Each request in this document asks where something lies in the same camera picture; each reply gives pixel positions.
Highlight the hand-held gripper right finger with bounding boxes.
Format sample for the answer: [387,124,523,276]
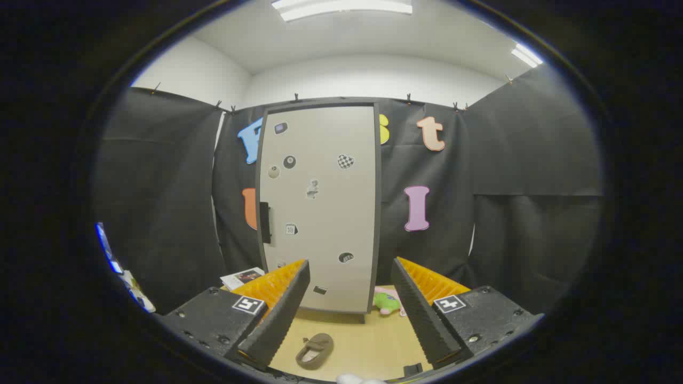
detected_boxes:
[391,257,545,371]

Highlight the grey shoe cabinet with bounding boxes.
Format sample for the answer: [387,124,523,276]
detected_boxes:
[255,98,383,324]

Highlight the white printed box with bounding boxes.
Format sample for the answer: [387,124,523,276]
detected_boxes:
[121,270,156,313]

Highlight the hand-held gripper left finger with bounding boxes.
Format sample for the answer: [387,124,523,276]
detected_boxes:
[160,259,311,372]

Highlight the black backdrop cloth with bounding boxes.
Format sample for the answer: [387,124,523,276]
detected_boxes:
[93,64,605,316]

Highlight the small ceiling light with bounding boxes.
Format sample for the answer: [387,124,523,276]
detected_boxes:
[511,43,544,68]

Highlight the long ceiling light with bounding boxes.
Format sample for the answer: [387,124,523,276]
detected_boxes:
[271,0,414,22]

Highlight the stack of books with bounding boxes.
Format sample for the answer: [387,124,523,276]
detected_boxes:
[220,267,266,291]

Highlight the pink and green plush toy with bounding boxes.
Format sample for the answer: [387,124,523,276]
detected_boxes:
[372,286,407,317]

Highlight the brown fuzzy shoe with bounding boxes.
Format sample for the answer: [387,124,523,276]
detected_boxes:
[295,333,335,370]

